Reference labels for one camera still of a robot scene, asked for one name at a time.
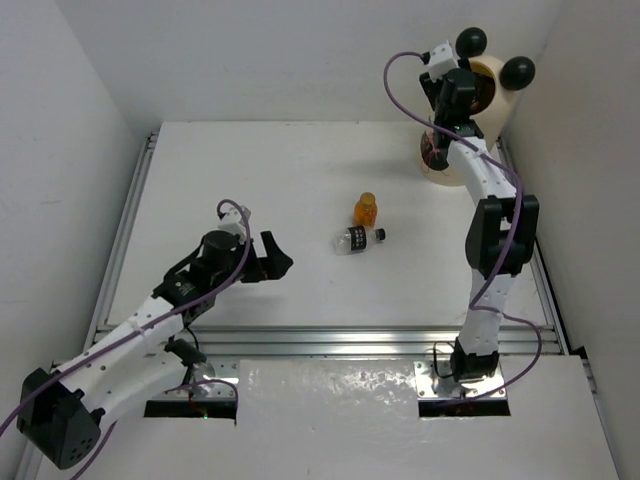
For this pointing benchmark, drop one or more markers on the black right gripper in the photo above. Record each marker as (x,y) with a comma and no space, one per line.
(430,87)

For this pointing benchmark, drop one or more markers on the right aluminium side rail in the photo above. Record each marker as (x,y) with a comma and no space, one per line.
(532,298)

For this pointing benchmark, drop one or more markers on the aluminium table rail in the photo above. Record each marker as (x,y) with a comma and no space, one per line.
(321,342)

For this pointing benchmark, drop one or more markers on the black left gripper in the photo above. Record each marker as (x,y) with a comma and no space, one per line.
(257,265)

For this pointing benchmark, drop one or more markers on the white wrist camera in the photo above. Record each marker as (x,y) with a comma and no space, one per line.
(440,60)
(234,220)

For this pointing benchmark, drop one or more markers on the aluminium side rail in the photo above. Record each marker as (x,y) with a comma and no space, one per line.
(532,298)
(127,218)

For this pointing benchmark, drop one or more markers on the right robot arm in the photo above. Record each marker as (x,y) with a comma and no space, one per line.
(501,236)

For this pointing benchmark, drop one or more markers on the left aluminium side rail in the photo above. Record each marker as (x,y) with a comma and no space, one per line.
(127,218)

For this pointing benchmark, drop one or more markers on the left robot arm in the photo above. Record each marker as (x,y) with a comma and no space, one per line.
(65,412)

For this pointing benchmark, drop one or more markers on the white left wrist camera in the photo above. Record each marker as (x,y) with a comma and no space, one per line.
(234,220)

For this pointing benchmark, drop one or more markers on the cream panda bin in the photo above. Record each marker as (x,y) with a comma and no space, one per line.
(479,95)

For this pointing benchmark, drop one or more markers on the orange bottle with gold cap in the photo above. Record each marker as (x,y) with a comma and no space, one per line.
(365,210)

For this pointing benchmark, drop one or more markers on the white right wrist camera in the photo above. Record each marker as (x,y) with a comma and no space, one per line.
(440,60)

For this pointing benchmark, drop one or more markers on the clear bottle black label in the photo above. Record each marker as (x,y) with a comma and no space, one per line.
(358,239)

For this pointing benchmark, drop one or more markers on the white foam block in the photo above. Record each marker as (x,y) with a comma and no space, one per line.
(333,390)

